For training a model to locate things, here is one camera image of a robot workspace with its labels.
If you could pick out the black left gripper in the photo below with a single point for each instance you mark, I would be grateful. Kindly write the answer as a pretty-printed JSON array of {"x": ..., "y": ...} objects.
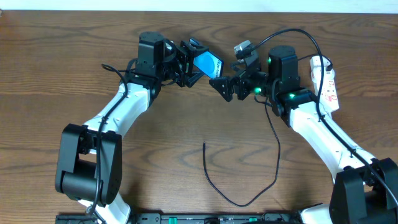
[{"x": 183, "y": 69}]

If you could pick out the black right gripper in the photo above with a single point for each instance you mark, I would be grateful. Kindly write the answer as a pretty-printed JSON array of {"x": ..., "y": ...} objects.
[{"x": 237, "y": 86}]

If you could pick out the blue Samsung Galaxy smartphone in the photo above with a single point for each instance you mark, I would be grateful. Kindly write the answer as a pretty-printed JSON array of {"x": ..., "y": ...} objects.
[{"x": 206, "y": 62}]

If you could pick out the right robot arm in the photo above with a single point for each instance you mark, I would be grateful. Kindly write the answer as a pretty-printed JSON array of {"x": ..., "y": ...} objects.
[{"x": 365, "y": 188}]

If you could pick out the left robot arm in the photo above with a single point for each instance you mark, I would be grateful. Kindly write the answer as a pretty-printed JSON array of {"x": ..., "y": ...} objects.
[{"x": 89, "y": 166}]

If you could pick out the white USB charger plug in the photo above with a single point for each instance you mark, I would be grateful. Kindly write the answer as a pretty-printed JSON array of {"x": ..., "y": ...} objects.
[{"x": 315, "y": 61}]

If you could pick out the white power strip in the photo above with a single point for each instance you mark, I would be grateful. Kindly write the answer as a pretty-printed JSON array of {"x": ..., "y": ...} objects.
[{"x": 329, "y": 99}]

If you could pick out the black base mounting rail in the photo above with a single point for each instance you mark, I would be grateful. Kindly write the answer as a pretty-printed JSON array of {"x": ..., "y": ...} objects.
[{"x": 191, "y": 218}]

